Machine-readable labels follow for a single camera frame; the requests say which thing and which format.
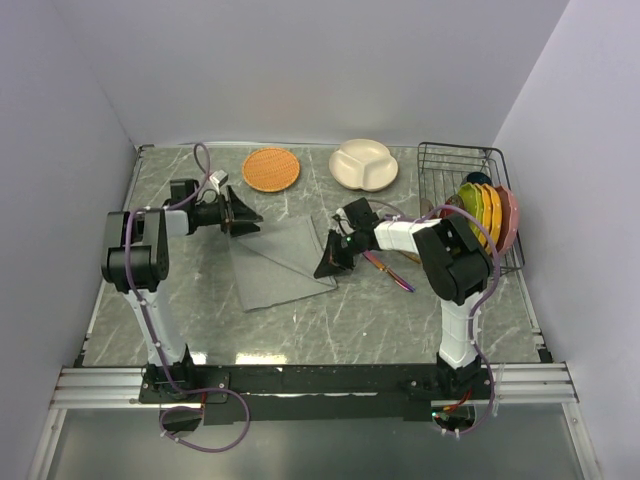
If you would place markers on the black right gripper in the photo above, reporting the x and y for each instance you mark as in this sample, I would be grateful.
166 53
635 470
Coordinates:
331 260

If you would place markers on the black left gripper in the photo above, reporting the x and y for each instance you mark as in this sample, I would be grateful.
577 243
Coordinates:
242 215

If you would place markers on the grey cloth napkin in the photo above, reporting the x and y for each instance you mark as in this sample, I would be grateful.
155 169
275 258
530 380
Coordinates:
276 265

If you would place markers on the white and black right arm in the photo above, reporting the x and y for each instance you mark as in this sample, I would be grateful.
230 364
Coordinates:
455 263

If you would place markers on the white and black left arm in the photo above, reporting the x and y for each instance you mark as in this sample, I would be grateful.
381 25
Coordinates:
136 261

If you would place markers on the iridescent purple knife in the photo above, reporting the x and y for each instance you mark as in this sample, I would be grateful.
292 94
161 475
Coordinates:
398 280

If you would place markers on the orange woven round coaster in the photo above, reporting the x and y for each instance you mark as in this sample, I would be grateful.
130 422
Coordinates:
271 169

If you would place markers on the gold spoon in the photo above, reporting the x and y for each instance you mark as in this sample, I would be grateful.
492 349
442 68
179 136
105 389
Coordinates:
411 256

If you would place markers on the cream divided plate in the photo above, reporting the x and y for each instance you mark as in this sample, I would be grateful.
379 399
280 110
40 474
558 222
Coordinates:
363 164

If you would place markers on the red patterned plate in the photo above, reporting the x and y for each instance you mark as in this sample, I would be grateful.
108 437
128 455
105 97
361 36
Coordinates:
455 200

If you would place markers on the green scalloped plate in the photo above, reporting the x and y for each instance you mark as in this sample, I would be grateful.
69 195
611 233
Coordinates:
472 200

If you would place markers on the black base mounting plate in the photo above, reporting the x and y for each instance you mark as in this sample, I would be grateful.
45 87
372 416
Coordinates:
234 393

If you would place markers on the yellow scalloped plate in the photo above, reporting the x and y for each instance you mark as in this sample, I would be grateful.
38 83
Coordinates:
486 214

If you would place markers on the dark blue bowl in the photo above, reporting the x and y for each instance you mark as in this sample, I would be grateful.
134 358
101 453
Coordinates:
479 178

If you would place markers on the orange scalloped plate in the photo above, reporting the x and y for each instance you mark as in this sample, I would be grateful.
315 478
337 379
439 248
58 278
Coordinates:
496 215

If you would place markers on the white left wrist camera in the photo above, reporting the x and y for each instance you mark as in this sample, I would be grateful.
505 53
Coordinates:
218 179

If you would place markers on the black wire dish rack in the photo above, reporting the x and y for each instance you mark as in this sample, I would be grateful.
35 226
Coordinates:
442 169

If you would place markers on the aluminium frame rail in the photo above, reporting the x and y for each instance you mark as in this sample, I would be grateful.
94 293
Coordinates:
119 388

